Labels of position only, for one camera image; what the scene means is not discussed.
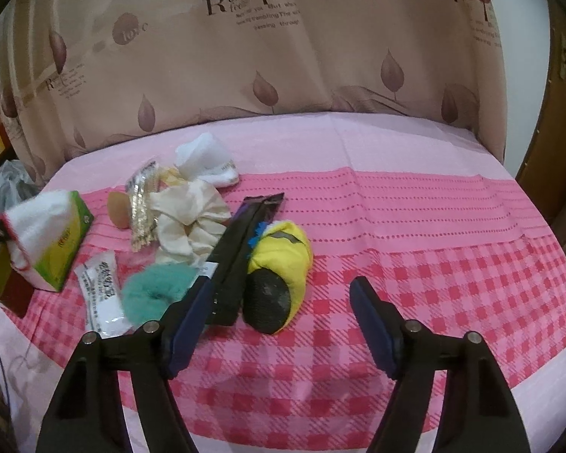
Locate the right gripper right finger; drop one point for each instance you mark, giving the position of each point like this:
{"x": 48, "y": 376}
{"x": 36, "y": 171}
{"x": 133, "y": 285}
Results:
{"x": 381, "y": 325}

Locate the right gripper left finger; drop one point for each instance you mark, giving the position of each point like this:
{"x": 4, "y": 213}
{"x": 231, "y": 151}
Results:
{"x": 183, "y": 322}

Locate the teal fluffy scrunchie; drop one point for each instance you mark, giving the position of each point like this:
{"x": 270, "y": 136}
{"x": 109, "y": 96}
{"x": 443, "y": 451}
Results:
{"x": 146, "y": 295}

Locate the cream fabric scrunchie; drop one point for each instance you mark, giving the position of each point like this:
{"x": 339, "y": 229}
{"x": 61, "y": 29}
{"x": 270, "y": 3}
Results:
{"x": 190, "y": 220}

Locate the yellow black plush toy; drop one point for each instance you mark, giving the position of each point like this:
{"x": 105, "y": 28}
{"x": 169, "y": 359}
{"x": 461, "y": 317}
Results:
{"x": 277, "y": 276}

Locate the tan makeup sponge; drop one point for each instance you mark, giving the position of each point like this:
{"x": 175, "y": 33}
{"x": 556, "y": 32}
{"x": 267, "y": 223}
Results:
{"x": 119, "y": 209}

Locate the black purple snack wrapper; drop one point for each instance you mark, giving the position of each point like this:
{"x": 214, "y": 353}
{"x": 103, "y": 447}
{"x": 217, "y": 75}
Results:
{"x": 233, "y": 252}

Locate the green tissue pack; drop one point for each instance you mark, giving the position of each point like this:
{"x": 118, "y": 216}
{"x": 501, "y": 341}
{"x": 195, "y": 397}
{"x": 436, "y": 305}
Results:
{"x": 45, "y": 234}

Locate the white sealing clay packet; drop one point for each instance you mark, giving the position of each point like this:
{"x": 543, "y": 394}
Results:
{"x": 97, "y": 278}

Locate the pink checkered tablecloth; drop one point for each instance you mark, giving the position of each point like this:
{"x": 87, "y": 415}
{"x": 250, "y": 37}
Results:
{"x": 422, "y": 210}

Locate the toothpick packet clear plastic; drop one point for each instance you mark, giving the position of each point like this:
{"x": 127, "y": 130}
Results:
{"x": 139, "y": 187}

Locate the white crumpled sock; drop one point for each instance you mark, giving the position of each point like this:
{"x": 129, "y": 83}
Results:
{"x": 206, "y": 158}

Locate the beige leaf print curtain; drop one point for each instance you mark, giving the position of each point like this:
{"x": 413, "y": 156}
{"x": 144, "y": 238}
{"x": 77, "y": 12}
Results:
{"x": 79, "y": 75}

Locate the wooden door frame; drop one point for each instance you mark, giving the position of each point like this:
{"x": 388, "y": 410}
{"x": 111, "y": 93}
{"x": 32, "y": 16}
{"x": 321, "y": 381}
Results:
{"x": 543, "y": 172}

